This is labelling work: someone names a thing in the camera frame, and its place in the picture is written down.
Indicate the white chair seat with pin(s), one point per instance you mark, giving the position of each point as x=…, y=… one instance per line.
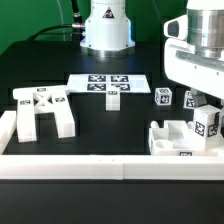
x=176, y=138

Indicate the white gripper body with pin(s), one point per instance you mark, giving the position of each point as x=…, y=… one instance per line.
x=194, y=49

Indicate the white nut cube left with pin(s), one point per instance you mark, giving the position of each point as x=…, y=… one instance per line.
x=163, y=96

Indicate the white nut cube right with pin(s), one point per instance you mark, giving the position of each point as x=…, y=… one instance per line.
x=189, y=102

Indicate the white U-shaped fence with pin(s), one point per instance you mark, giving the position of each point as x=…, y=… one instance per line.
x=101, y=167

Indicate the white marker base plate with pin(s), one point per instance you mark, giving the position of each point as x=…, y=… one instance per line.
x=100, y=83

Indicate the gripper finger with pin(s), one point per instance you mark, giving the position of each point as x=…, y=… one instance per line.
x=219, y=117
x=199, y=97

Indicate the white chair back frame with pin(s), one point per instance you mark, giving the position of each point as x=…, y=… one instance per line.
x=43, y=100

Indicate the white nut cube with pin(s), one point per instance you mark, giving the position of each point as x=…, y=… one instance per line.
x=163, y=96
x=189, y=102

